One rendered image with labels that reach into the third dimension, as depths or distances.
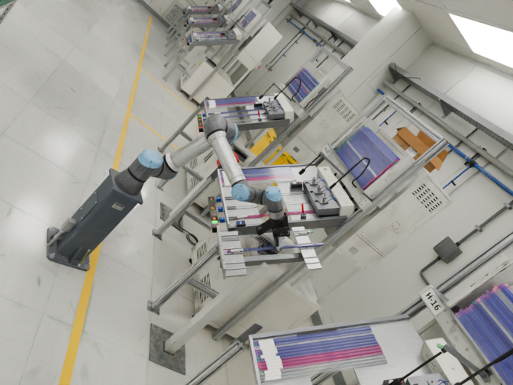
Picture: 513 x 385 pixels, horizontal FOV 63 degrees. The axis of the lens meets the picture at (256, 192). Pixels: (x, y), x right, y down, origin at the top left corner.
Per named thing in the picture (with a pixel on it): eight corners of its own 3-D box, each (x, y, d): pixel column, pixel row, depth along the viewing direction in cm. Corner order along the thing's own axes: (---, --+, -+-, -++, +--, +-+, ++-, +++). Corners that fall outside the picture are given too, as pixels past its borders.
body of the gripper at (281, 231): (290, 237, 207) (288, 218, 201) (273, 241, 206) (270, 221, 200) (286, 228, 214) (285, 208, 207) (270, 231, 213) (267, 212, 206)
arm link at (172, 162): (142, 161, 227) (221, 110, 208) (159, 166, 241) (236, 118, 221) (148, 181, 224) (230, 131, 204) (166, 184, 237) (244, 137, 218)
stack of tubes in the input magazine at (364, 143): (362, 189, 243) (398, 157, 236) (333, 150, 286) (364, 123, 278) (375, 201, 249) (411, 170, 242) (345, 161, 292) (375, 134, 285)
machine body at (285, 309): (188, 322, 272) (254, 263, 255) (185, 253, 330) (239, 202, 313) (258, 357, 303) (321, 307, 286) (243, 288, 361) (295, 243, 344)
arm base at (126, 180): (116, 188, 212) (127, 175, 209) (113, 170, 223) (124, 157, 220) (140, 199, 222) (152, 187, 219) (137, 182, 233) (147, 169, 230)
